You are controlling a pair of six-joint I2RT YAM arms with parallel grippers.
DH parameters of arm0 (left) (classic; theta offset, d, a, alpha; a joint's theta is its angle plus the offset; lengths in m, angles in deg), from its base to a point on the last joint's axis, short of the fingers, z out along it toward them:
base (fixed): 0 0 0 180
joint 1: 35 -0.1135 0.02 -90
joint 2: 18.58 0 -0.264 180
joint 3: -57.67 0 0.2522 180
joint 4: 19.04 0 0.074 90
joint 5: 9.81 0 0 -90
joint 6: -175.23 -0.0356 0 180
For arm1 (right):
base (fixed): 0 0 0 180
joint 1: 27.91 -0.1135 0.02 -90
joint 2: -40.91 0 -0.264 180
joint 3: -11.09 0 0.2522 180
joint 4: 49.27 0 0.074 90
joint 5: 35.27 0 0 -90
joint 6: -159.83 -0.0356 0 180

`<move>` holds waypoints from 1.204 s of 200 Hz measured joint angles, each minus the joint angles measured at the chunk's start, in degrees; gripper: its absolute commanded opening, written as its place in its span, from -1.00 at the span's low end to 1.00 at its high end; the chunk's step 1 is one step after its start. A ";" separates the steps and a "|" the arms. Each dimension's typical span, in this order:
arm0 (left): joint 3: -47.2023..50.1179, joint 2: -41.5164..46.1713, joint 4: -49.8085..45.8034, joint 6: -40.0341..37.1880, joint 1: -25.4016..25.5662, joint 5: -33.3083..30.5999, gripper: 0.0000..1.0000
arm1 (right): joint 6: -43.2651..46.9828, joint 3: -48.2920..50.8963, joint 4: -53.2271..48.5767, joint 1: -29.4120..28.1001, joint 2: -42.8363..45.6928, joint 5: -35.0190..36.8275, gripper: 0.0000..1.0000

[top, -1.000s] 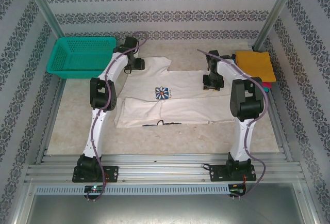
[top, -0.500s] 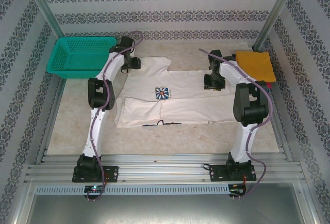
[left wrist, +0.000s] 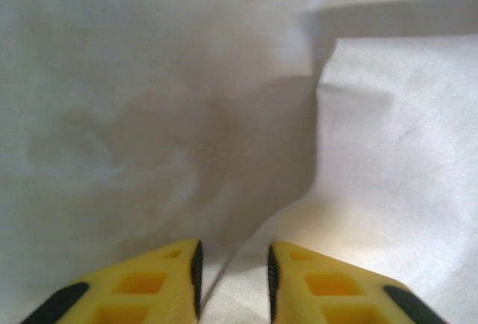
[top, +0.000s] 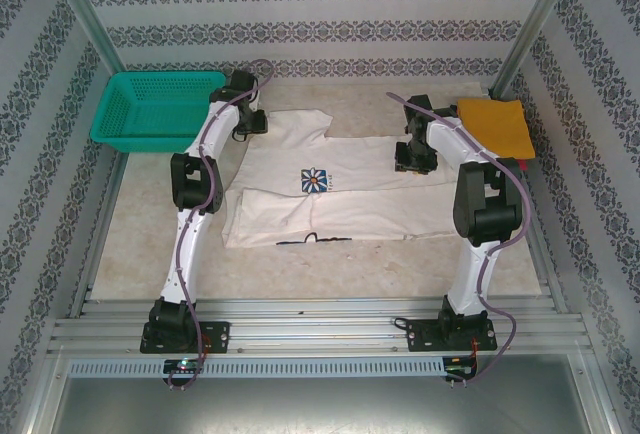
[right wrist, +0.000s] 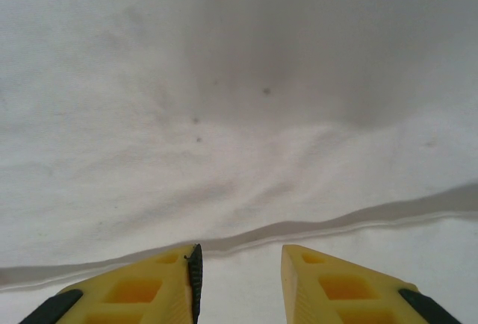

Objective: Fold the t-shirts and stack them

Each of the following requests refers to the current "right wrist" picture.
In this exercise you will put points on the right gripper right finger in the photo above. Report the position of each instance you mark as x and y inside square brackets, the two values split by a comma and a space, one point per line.
[343, 294]

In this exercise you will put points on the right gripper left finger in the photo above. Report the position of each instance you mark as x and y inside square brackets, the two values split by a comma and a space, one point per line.
[130, 294]

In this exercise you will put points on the white t-shirt with flower print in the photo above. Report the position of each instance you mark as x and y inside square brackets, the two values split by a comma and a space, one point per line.
[224, 77]

